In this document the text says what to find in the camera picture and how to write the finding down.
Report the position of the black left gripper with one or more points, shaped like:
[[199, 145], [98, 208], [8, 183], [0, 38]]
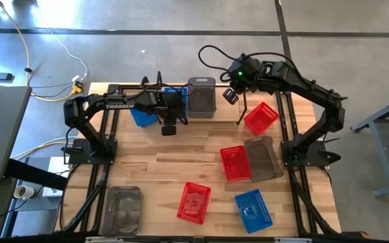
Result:
[[175, 106]]

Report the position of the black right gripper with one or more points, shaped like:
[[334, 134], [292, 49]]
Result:
[[246, 74]]

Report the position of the red slotted plastic basket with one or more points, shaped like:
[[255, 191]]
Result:
[[193, 204], [235, 164], [261, 119]]

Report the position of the grey translucent plastic bin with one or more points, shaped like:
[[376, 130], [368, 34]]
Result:
[[263, 160], [122, 212], [201, 101]]

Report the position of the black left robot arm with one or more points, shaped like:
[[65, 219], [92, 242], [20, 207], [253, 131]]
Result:
[[120, 105]]

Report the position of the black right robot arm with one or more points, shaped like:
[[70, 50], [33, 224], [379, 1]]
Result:
[[302, 84]]

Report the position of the short black floor tape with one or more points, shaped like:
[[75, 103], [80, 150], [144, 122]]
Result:
[[281, 17]]

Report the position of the long black floor tape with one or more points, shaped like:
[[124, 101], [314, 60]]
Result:
[[147, 32]]

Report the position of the yellow plug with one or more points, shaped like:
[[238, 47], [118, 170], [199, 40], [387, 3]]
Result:
[[76, 89]]

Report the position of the white plug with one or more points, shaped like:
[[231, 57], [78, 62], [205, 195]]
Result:
[[76, 79]]

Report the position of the white box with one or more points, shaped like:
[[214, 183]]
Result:
[[57, 168]]

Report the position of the black desk beam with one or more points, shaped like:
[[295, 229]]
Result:
[[35, 173]]

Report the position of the white paper cup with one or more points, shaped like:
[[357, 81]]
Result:
[[24, 192]]

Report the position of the grey desk top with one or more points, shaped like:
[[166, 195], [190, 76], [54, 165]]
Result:
[[2, 135]]

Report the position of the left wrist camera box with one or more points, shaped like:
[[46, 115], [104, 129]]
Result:
[[169, 131]]

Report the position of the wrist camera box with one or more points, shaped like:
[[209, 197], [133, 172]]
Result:
[[230, 96], [169, 131]]

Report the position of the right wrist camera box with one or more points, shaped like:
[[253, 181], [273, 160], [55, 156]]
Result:
[[230, 96]]

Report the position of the black aluminium table frame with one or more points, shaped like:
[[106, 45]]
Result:
[[283, 114]]

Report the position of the silver frame bracket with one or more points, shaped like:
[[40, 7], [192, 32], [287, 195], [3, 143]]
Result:
[[105, 239], [292, 240]]

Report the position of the grey metal desk frame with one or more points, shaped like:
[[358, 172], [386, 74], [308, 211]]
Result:
[[383, 158]]

